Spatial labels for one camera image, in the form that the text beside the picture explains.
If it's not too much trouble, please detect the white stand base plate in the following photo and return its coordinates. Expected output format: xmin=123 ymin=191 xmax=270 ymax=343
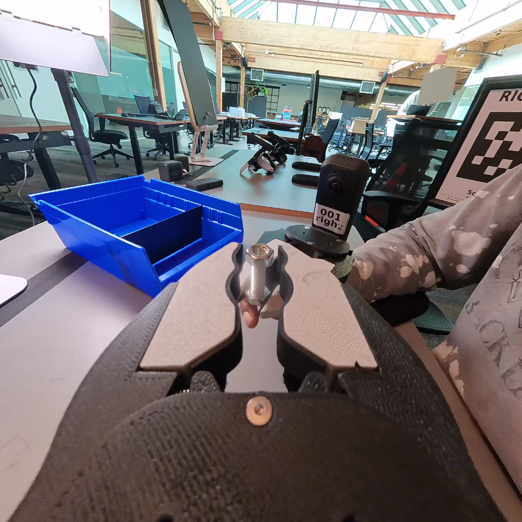
xmin=0 ymin=274 xmax=28 ymax=307

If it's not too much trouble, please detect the black mesh office chair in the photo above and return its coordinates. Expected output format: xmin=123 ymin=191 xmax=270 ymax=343
xmin=362 ymin=118 xmax=461 ymax=231

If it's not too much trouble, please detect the blue plastic bin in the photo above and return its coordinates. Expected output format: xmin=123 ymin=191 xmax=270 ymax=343
xmin=29 ymin=175 xmax=244 ymax=298

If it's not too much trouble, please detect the black divider in blue bin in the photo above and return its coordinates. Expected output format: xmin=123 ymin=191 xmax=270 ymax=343
xmin=122 ymin=204 xmax=204 ymax=265

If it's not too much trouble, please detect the wooden-top office desk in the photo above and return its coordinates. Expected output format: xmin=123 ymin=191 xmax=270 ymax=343
xmin=95 ymin=112 xmax=192 ymax=175
xmin=0 ymin=114 xmax=74 ymax=192

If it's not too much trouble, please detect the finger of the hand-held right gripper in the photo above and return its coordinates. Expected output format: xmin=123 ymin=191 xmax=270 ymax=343
xmin=259 ymin=290 xmax=285 ymax=321

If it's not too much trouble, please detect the person's right forearm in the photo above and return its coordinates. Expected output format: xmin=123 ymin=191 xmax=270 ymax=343
xmin=350 ymin=163 xmax=522 ymax=304

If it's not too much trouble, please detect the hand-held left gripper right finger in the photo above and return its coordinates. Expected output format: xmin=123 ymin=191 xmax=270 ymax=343
xmin=276 ymin=238 xmax=379 ymax=386

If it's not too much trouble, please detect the silver bolt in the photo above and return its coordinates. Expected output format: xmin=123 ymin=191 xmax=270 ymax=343
xmin=244 ymin=261 xmax=273 ymax=306

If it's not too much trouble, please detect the black power bank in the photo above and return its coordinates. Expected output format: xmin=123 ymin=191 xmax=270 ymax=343
xmin=185 ymin=176 xmax=224 ymax=192

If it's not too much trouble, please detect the dark light stand pole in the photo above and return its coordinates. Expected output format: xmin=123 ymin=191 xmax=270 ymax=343
xmin=52 ymin=69 xmax=98 ymax=184

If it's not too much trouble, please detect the dark far office desk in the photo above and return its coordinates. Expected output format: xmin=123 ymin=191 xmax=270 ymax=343
xmin=243 ymin=117 xmax=304 ymax=143

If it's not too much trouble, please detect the black standing panel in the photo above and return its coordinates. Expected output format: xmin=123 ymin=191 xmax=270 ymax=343
xmin=298 ymin=70 xmax=323 ymax=156

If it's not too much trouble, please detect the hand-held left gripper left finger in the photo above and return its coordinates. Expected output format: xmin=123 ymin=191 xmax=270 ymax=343
xmin=139 ymin=242 xmax=244 ymax=378

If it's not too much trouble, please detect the person's right hand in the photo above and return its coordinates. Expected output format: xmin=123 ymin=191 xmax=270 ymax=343
xmin=240 ymin=299 xmax=260 ymax=330

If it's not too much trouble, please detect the dark red chair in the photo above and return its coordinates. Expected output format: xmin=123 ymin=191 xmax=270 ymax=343
xmin=302 ymin=135 xmax=327 ymax=164

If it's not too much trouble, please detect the black strapped hand-held device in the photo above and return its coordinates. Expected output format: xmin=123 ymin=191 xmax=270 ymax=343
xmin=265 ymin=131 xmax=291 ymax=164
xmin=239 ymin=141 xmax=278 ymax=177

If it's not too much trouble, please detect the black framed marker board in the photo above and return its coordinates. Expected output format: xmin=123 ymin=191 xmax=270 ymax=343
xmin=434 ymin=75 xmax=522 ymax=206

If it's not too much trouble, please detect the white light panel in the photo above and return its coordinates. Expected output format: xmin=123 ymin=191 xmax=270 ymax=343
xmin=0 ymin=0 xmax=111 ymax=78

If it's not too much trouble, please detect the black panel on wooden stand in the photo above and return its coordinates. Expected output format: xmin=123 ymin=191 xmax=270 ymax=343
xmin=157 ymin=0 xmax=226 ymax=167

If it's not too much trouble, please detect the row of office chairs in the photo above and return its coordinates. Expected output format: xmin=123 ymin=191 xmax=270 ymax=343
xmin=326 ymin=116 xmax=392 ymax=156

